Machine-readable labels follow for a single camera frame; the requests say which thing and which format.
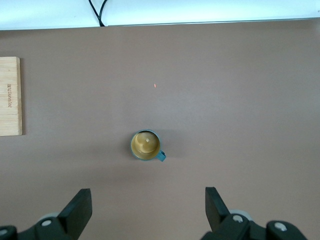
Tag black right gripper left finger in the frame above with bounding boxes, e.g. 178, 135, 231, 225
0, 188, 93, 240

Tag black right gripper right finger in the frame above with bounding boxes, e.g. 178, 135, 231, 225
201, 186, 307, 240

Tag teal cup with yellow inside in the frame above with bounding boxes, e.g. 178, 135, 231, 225
129, 129, 167, 163

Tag brown table cover sheet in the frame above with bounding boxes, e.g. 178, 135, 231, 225
0, 17, 320, 240

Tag bamboo cutting board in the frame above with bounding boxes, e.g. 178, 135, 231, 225
0, 56, 23, 137

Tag white panel with silver edge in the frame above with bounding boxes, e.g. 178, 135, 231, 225
107, 0, 320, 27

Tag plain white panel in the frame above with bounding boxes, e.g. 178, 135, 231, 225
0, 0, 106, 31

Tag black cable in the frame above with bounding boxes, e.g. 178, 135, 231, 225
88, 0, 105, 27
98, 0, 109, 26

